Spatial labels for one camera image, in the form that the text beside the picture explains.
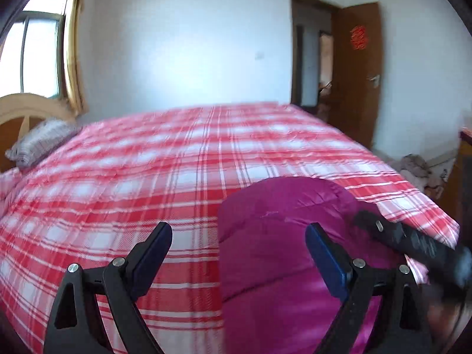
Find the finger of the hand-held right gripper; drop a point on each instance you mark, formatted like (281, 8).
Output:
(405, 239)

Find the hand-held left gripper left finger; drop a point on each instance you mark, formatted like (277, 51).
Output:
(151, 258)

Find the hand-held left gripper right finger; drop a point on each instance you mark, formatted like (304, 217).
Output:
(326, 258)

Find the purple down jacket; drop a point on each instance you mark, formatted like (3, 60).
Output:
(265, 250)

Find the pile of clothes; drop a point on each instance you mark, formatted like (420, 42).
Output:
(415, 166)

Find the red plaid bed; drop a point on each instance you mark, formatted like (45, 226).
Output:
(147, 162)

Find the brown wooden door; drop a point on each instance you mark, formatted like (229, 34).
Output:
(354, 92)

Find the grey striped pillow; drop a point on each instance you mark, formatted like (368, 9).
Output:
(44, 140)

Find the beige wooden headboard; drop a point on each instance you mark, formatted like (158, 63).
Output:
(37, 105)

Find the red paper door decoration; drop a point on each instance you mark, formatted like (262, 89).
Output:
(358, 37)

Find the yellow curtain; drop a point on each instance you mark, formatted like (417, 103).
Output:
(73, 44)

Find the window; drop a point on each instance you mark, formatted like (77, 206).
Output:
(37, 55)

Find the dark wooden door frame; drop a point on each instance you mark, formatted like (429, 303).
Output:
(295, 44)

